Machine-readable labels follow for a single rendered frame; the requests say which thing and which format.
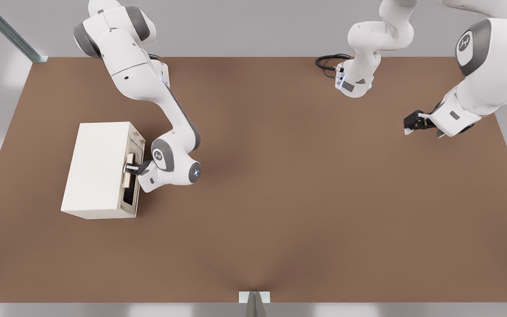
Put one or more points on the white oven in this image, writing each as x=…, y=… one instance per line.
x=99, y=169

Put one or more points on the silver frame post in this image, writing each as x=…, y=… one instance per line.
x=9, y=31
x=254, y=304

